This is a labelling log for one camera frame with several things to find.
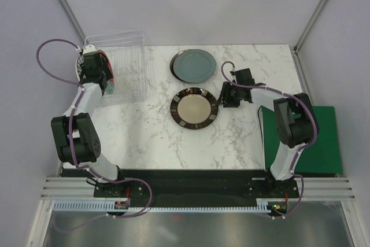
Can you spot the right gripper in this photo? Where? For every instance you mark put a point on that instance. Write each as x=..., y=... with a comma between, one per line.
x=224, y=96

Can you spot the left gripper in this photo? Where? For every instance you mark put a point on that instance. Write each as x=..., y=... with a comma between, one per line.
x=106, y=69

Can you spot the red plate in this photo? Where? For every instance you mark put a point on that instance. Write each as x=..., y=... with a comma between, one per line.
x=109, y=73

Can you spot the black striped rim plate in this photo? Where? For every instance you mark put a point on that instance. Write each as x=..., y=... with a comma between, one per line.
x=194, y=108

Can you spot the teal green plate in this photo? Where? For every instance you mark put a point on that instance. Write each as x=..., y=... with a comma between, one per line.
x=200, y=65

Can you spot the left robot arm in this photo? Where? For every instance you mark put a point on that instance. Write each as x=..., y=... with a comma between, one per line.
x=75, y=137

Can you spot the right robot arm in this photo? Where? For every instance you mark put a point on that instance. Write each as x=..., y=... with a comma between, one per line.
x=296, y=124

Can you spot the white black radial plate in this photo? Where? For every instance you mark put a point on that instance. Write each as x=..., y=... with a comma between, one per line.
x=78, y=67

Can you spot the green binder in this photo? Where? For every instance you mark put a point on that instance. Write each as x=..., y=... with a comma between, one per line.
x=321, y=159

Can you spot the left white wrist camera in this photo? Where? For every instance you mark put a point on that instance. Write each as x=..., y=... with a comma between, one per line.
x=86, y=49

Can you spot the white wire dish rack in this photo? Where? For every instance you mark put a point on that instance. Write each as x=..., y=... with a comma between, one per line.
x=126, y=53

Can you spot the white cable duct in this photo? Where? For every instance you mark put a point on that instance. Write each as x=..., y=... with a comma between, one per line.
x=124, y=206

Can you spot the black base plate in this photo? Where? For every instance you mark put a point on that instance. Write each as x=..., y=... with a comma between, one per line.
x=196, y=188

